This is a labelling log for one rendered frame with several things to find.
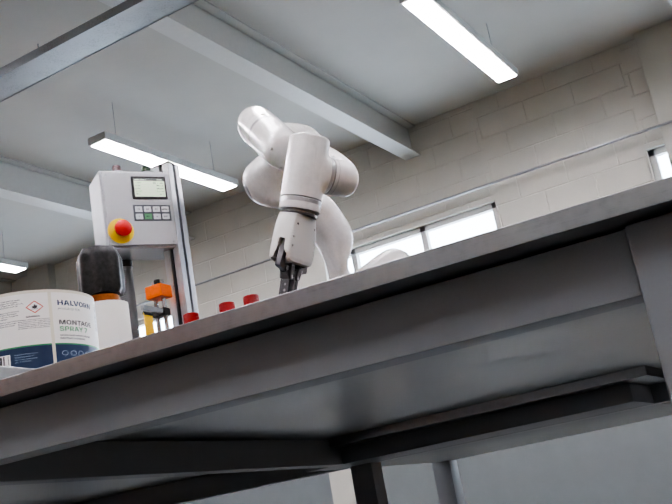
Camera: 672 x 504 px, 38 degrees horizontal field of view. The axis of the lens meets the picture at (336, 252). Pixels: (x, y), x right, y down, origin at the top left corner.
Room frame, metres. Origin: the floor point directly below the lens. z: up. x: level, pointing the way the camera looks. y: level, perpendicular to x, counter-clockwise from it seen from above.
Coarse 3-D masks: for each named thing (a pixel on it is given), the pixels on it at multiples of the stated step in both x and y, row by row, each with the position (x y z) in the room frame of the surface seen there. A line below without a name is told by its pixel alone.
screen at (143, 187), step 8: (136, 176) 2.08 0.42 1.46; (144, 176) 2.09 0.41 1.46; (136, 184) 2.08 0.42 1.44; (144, 184) 2.09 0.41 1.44; (152, 184) 2.10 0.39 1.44; (160, 184) 2.11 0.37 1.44; (136, 192) 2.08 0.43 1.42; (144, 192) 2.09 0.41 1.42; (152, 192) 2.10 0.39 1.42; (160, 192) 2.11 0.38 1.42
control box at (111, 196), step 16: (96, 176) 2.06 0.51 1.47; (112, 176) 2.06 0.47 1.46; (128, 176) 2.08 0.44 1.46; (160, 176) 2.12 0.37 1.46; (96, 192) 2.08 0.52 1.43; (112, 192) 2.06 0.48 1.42; (128, 192) 2.07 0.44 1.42; (96, 208) 2.09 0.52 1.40; (112, 208) 2.05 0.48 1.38; (128, 208) 2.07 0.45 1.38; (96, 224) 2.10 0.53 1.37; (112, 224) 2.05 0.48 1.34; (144, 224) 2.09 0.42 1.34; (160, 224) 2.11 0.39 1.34; (96, 240) 2.11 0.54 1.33; (112, 240) 2.05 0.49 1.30; (128, 240) 2.07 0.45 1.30; (144, 240) 2.09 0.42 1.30; (160, 240) 2.11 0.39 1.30; (176, 240) 2.12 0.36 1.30; (128, 256) 2.13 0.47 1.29; (144, 256) 2.15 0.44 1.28; (160, 256) 2.17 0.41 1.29
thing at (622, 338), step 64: (640, 192) 0.76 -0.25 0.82; (448, 256) 0.84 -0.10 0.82; (512, 256) 0.85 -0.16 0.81; (256, 320) 0.92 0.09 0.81; (576, 320) 1.25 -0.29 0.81; (640, 320) 1.35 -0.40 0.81; (0, 384) 1.07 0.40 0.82; (64, 384) 1.07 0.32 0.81; (320, 384) 1.41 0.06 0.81; (384, 384) 1.54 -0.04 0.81; (448, 384) 1.68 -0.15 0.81; (512, 384) 1.86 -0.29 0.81
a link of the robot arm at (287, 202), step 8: (280, 200) 1.83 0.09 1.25; (288, 200) 1.81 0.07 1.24; (296, 200) 1.81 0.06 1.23; (304, 200) 1.81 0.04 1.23; (312, 200) 1.82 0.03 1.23; (280, 208) 1.85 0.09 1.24; (288, 208) 1.83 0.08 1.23; (296, 208) 1.82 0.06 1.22; (304, 208) 1.81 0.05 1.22; (312, 208) 1.82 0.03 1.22; (320, 208) 1.84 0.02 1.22
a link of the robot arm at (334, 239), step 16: (256, 160) 2.21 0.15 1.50; (256, 176) 2.20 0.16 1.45; (272, 176) 2.21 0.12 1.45; (256, 192) 2.22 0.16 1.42; (272, 192) 2.22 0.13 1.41; (336, 208) 2.29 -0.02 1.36; (320, 224) 2.27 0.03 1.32; (336, 224) 2.28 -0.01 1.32; (320, 240) 2.30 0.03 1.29; (336, 240) 2.29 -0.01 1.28; (352, 240) 2.33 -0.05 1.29; (336, 256) 2.31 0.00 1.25; (336, 272) 2.33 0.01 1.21
